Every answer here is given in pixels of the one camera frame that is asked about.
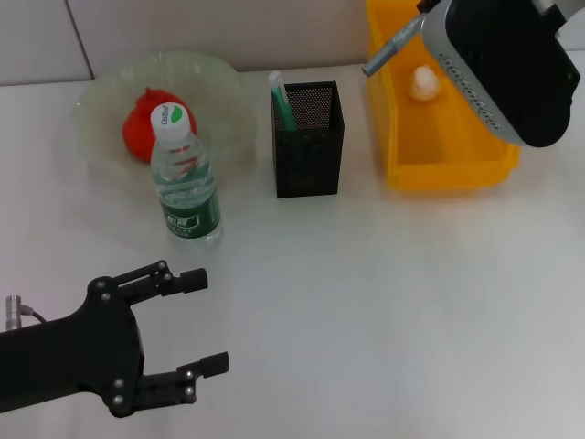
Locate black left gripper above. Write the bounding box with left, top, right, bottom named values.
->
left=0, top=275, right=230, bottom=420

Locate clear green-label water bottle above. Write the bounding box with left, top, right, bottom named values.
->
left=149, top=103, right=224, bottom=244

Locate red tomato-shaped toy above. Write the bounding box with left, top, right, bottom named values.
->
left=122, top=86, right=198, bottom=165

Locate green utility knife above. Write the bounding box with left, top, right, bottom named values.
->
left=268, top=70, right=298, bottom=133

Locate white paper ball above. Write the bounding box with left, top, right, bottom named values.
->
left=408, top=65, right=443, bottom=101

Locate grey marker pen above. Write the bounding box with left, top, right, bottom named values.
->
left=361, top=13, right=429, bottom=78

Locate green glass fruit plate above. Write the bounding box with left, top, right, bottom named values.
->
left=72, top=49, right=256, bottom=184

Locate black mesh pen holder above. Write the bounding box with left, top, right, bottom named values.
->
left=270, top=80, right=345, bottom=199

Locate yellow plastic bin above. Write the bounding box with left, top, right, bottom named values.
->
left=366, top=0, right=522, bottom=191

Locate left gripper plug with cable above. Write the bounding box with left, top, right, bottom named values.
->
left=5, top=294, right=49, bottom=331

